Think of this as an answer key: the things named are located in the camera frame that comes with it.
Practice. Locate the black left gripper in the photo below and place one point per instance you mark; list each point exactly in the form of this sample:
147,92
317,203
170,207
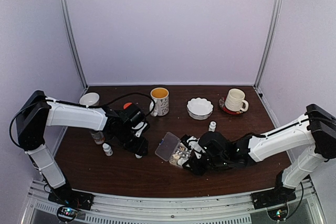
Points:
139,148

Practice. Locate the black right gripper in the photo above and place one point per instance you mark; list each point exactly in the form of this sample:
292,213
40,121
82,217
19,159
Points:
196,169

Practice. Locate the orange pill bottle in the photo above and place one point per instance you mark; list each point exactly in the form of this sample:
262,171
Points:
126,105

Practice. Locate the small white pill bottle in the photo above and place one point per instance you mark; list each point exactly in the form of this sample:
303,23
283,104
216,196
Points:
107,149

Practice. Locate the grey-capped orange label bottle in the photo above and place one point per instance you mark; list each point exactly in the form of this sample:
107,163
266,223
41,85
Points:
98,137

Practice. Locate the clear plastic pill organizer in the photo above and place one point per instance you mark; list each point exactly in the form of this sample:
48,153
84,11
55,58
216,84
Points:
168,145

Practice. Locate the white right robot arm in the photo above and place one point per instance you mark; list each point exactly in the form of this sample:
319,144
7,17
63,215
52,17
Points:
314,129

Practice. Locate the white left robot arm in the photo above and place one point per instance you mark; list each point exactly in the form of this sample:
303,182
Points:
40,112

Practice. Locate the white pills in organizer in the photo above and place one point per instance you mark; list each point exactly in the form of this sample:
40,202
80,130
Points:
178,154

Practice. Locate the white scalloped dish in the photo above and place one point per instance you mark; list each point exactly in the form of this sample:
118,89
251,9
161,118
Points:
199,108

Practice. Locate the yellow-lined patterned mug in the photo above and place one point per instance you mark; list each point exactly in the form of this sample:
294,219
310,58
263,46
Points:
160,106

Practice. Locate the white ceramic bowl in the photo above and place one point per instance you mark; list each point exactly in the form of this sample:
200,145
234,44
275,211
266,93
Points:
90,100

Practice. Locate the red saucer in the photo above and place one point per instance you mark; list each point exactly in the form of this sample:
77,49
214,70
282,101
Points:
221,104

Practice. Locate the white ribbed cup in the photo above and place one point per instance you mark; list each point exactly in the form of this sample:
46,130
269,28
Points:
235,101

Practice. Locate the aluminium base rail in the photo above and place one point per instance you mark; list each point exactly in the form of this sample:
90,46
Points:
234,208

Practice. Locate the aluminium frame post left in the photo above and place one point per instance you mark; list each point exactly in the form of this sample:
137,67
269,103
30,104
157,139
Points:
72,44

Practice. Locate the aluminium frame post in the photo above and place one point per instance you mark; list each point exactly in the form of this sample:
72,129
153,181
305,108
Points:
268,44
72,44

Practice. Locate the aluminium frame post right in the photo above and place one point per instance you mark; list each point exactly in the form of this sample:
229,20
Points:
268,44

